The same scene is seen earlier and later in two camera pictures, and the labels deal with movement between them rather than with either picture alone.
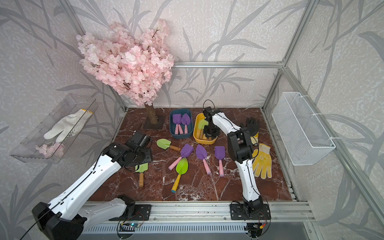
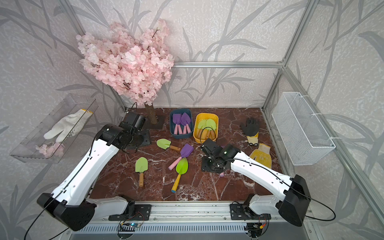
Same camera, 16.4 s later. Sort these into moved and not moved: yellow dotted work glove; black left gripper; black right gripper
Moved: black left gripper; black right gripper
Not moved: yellow dotted work glove
